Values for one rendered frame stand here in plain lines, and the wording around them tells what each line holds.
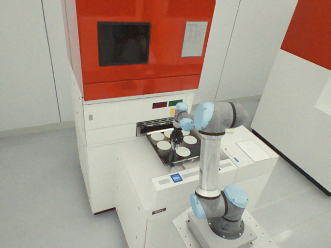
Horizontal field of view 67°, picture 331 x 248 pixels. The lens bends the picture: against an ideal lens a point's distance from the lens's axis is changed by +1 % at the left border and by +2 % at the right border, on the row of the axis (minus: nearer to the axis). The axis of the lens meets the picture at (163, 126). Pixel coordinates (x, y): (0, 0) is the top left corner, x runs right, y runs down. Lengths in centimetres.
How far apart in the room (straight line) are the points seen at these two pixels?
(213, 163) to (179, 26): 87
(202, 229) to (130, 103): 91
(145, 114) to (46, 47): 158
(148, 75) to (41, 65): 173
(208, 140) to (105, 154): 103
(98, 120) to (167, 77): 54
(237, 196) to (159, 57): 92
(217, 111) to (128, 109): 85
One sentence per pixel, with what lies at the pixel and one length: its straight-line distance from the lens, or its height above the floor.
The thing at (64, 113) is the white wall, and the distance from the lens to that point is 339.
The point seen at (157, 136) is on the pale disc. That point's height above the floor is 90.
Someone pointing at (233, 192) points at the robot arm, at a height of 113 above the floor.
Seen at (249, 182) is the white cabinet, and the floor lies 78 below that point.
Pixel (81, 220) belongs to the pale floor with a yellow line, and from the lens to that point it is 245.
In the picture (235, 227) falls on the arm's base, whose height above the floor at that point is 95.
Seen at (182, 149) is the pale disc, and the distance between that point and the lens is 174.
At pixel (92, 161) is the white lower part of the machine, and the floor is 68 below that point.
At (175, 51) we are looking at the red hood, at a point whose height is 151.
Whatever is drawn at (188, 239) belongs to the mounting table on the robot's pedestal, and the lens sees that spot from 139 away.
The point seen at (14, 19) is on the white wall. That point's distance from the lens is 297.
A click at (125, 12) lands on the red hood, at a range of 145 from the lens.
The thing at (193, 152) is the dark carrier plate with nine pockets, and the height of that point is 90.
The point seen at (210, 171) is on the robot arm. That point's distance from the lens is 111.
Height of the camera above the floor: 199
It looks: 34 degrees down
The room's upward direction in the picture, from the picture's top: 7 degrees clockwise
